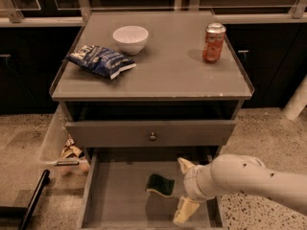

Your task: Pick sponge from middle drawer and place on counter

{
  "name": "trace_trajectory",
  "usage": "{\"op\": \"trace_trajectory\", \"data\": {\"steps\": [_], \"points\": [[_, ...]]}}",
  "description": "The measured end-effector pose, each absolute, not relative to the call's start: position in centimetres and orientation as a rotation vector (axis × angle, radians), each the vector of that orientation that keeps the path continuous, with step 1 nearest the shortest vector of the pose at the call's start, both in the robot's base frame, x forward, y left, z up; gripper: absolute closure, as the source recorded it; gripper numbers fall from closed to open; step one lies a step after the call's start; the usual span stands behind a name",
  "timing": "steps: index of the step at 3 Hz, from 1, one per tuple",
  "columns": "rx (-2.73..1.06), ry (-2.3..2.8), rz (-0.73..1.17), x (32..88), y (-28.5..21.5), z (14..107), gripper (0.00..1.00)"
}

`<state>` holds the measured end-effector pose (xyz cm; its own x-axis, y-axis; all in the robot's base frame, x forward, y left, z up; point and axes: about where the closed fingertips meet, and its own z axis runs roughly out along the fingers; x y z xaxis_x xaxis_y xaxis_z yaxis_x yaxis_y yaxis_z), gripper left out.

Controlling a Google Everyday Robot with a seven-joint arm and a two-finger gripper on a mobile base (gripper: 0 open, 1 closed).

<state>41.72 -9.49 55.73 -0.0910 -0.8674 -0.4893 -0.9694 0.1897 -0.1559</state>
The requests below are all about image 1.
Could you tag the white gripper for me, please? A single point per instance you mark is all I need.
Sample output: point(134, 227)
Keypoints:
point(191, 183)

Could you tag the green yellow sponge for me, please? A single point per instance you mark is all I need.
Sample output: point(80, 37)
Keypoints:
point(160, 185)

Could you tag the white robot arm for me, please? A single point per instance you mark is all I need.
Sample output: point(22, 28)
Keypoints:
point(232, 173)

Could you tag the grey open middle drawer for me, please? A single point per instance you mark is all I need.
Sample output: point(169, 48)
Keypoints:
point(116, 196)

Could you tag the grey drawer cabinet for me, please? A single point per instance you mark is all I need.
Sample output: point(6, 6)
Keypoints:
point(170, 82)

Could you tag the grey top drawer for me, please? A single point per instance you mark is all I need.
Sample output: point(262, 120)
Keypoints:
point(117, 134)

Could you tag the clear plastic storage bin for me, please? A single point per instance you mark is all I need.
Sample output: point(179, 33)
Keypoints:
point(52, 145)

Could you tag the orange soda can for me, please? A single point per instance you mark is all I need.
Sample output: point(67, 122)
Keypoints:
point(214, 40)

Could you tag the blue chip bag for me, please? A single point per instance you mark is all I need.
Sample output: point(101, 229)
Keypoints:
point(101, 61)

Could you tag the white ceramic bowl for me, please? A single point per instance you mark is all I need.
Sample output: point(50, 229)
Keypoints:
point(131, 39)

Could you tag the white post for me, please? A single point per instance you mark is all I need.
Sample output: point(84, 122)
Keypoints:
point(297, 102)

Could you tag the black bar handle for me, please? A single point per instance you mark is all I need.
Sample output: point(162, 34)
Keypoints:
point(43, 181)

